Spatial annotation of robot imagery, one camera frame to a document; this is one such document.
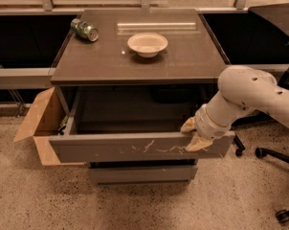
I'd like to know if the grey top drawer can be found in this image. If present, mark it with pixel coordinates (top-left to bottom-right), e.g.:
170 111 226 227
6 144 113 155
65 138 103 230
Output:
50 86 234 162

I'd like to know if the black office chair base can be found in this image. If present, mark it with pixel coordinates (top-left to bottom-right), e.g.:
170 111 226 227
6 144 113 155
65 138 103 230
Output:
255 146 289 225

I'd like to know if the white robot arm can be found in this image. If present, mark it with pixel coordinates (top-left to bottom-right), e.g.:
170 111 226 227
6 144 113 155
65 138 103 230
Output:
181 65 289 151

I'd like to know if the open cardboard box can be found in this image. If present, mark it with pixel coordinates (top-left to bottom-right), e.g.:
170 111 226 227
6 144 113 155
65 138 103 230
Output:
14 88 83 166

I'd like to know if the grey drawer cabinet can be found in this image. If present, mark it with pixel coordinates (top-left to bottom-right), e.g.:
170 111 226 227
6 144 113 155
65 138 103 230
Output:
55 9 226 170

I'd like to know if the green soda can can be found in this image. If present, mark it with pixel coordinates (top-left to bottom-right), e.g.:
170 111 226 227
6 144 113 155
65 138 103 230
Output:
70 18 99 42

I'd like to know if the black table leg with caster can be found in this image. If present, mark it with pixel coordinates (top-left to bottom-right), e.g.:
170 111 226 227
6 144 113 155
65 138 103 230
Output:
230 112 273 158

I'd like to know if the white paper bowl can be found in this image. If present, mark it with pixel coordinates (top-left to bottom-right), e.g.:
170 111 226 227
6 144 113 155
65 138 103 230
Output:
127 33 168 58

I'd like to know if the grey drawer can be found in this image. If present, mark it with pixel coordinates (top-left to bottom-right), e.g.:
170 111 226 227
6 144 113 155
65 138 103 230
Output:
50 86 234 162
89 165 197 184

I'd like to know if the grey bottom drawer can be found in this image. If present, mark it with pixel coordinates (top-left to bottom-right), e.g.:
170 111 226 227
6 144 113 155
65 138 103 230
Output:
89 165 197 184

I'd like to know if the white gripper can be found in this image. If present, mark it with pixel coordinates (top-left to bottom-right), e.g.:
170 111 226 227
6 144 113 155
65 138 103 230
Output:
180 104 230 151

